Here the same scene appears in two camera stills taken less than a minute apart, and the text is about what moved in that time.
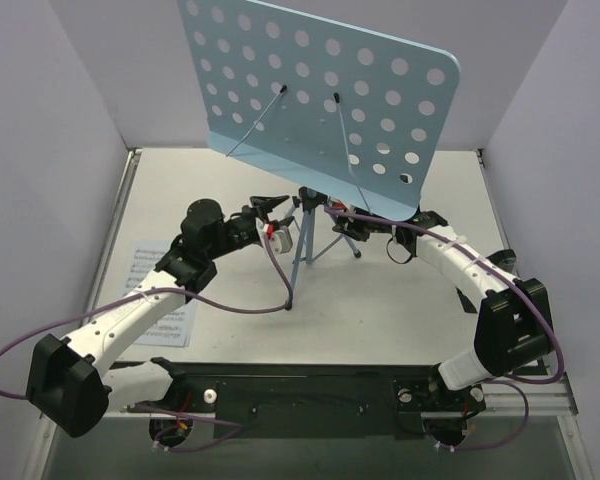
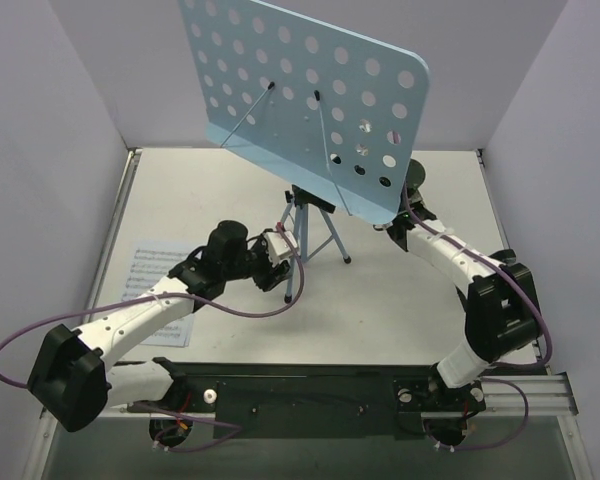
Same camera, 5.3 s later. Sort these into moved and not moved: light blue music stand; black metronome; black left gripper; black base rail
Moved: black left gripper; light blue music stand
Not moved: black metronome; black base rail
